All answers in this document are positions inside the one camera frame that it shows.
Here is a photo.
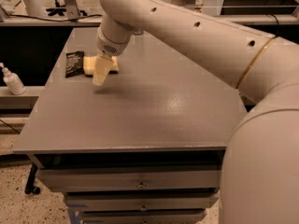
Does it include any grey drawer cabinet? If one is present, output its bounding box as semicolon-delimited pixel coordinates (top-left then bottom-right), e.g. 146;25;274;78
12;25;250;224

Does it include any black cable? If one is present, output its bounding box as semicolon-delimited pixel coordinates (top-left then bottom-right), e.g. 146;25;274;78
8;13;104;23

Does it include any left metal frame bracket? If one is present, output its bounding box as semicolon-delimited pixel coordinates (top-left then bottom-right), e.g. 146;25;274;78
64;0;80;21

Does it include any grey drawer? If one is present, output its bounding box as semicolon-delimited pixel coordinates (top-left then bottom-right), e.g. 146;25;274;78
65;191;219;212
82;209;206;224
36;166;220;192

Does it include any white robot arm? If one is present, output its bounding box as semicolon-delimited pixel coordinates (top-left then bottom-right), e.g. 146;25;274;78
98;0;299;224

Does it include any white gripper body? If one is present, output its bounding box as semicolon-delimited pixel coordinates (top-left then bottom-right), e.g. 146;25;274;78
96;26;131;56

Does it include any bottom grey drawer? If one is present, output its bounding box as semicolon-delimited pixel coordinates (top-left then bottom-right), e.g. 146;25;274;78
82;209;206;224

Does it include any yellow sponge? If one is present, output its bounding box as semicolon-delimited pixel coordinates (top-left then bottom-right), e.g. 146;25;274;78
83;56;119;76

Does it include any middle grey drawer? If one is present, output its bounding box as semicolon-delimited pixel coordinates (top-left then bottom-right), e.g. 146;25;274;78
65;191;219;212

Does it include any white pump bottle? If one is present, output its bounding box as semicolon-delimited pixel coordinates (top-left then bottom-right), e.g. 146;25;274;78
0;63;26;95

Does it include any black rxbar chocolate wrapper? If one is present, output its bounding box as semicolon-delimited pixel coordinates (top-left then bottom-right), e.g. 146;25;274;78
65;51;84;77

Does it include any top grey drawer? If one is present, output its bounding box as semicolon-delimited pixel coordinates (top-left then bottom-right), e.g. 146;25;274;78
36;166;220;192

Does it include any black caster leg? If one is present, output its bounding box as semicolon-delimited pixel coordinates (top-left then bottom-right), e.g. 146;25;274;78
24;163;40;195

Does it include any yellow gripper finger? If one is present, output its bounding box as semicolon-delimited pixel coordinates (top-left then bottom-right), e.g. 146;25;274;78
93;54;114;86

